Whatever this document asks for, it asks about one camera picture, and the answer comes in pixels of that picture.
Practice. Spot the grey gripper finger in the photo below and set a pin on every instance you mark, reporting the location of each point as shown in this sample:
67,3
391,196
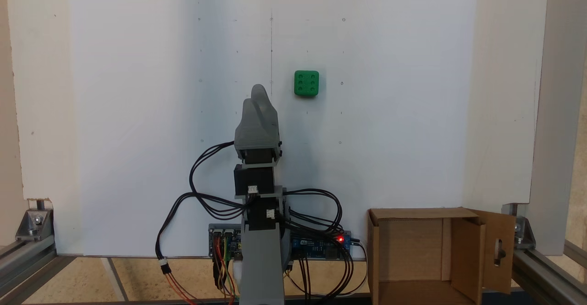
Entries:
268,112
247,119

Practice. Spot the green die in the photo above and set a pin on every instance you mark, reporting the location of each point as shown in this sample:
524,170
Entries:
306,83

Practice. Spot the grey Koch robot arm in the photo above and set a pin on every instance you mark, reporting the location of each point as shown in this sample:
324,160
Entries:
261,268

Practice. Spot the white paper sheet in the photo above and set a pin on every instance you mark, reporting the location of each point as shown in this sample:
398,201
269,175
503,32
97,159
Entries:
137,112

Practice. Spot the blue circuit board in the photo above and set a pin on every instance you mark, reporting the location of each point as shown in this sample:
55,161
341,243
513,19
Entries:
316,246

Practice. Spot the brown cardboard box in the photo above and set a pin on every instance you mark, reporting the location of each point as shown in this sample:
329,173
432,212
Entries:
412,250

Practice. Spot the metal corner bracket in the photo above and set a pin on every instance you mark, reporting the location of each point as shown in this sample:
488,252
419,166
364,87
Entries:
34,224
523,234

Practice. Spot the aluminium frame profile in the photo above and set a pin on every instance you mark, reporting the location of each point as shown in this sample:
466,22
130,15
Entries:
541,273
23,263

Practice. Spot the grey upright frame beam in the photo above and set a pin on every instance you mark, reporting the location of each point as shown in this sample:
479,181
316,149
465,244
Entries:
555,112

